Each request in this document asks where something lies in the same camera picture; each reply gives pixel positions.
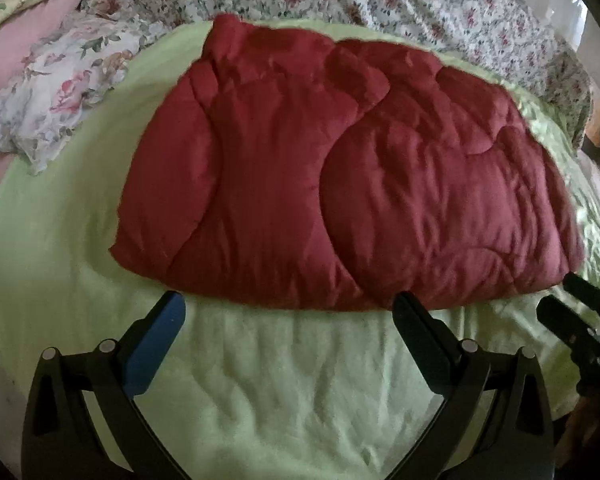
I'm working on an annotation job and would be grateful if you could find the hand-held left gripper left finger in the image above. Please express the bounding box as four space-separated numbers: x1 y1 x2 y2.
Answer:
21 290 204 480

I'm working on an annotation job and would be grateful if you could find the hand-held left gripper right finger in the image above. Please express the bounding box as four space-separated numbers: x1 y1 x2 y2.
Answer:
391 291 557 480

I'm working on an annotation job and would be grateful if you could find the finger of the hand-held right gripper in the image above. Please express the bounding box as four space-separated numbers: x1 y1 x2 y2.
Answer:
563 272 600 322
536 295 598 358

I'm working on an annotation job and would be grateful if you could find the red quilted jacket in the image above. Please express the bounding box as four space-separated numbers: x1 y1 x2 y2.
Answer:
109 12 586 313

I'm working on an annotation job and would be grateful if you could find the light green blanket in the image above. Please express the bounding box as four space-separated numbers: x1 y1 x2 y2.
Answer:
0 17 600 480

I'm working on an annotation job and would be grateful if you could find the large-flowered white pillow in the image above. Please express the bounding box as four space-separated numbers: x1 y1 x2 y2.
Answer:
0 12 166 173

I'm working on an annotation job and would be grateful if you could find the pink pillow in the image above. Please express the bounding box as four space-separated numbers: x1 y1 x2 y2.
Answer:
0 0 86 111

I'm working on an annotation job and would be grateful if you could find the small-flowered white bed sheet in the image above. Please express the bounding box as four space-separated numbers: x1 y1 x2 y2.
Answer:
85 0 596 156

